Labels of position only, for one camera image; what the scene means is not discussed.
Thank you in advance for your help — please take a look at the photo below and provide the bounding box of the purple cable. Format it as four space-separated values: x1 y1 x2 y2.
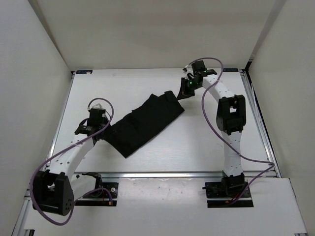
29 97 115 225
187 57 275 205

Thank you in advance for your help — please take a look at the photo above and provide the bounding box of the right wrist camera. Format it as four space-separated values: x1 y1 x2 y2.
191 60 207 74

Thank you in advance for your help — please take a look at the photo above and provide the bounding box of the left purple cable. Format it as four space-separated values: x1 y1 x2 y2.
29 97 115 225

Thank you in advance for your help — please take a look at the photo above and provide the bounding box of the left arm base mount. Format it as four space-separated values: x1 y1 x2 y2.
71 172 119 207

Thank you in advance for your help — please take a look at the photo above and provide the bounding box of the white front cover panel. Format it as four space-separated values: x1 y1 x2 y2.
25 178 307 236

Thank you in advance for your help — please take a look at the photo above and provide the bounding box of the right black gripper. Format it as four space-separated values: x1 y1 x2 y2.
176 77 201 101

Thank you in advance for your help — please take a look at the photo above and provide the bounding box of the right blue corner label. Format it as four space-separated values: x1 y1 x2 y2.
223 68 239 72

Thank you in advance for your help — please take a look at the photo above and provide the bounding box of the black skirt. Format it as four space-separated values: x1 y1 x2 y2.
104 90 185 158

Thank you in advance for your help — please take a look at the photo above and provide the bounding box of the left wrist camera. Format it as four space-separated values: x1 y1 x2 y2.
87 108 106 126

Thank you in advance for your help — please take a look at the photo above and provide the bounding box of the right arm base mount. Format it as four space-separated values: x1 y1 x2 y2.
202 182 254 208

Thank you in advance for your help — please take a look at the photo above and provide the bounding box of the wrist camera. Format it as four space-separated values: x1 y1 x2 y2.
87 108 106 126
191 60 207 74

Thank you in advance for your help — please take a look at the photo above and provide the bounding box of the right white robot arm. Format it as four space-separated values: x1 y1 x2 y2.
177 69 246 197

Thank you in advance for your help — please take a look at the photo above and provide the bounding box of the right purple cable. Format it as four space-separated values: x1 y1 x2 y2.
187 57 275 205

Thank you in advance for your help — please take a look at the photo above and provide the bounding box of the left blue corner label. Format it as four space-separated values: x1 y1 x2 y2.
76 70 93 74

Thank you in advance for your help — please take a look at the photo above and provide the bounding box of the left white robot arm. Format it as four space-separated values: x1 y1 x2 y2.
32 104 109 216

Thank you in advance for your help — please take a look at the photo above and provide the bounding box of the blue corner label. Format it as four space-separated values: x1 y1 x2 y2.
223 68 239 72
76 70 93 74

